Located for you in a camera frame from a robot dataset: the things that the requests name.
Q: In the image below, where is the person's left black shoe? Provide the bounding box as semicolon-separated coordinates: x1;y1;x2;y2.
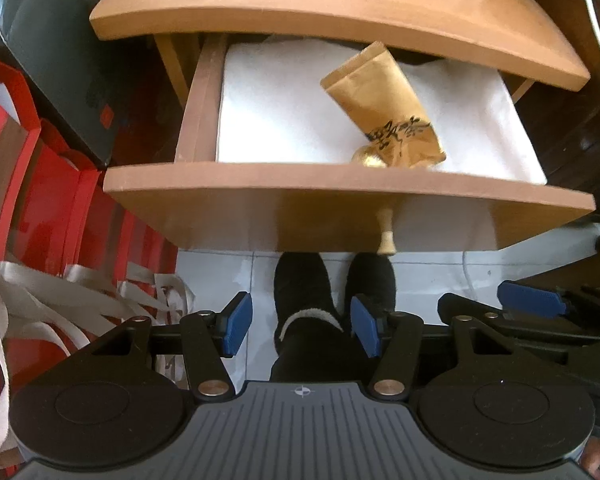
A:
272;252;346;356

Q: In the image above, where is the person's right black shoe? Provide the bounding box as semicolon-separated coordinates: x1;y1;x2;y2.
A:
345;251;397;337

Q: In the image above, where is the black paper gift bag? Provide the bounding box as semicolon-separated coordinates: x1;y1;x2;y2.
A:
0;0;182;169

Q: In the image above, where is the large wooden drawer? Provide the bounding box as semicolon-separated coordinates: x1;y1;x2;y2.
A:
102;32;597;257

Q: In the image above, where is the person's right hand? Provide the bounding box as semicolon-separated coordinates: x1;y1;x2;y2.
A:
579;437;600;480

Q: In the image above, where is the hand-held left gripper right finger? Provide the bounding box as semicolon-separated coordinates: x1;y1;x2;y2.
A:
350;295;512;403

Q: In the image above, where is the white drawer liner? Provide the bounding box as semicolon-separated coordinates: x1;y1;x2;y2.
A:
215;35;549;184

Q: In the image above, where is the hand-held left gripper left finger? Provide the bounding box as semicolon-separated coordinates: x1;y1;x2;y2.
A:
91;291;253;403

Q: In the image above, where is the dark wooden cabinet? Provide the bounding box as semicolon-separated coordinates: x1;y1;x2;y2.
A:
500;0;600;223

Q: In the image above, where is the gold tea packet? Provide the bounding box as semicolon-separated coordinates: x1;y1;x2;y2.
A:
320;41;447;169

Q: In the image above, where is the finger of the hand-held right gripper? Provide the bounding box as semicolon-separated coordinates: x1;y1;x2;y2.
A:
437;292;600;342
497;281;581;317

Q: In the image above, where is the person's left leg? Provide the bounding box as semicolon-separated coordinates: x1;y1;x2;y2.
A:
269;327;378;384

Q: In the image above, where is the row of red gift bags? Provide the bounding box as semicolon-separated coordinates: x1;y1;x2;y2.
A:
0;52;196;480

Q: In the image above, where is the person's black shoe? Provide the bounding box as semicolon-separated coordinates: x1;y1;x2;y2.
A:
272;252;346;356
345;251;397;337

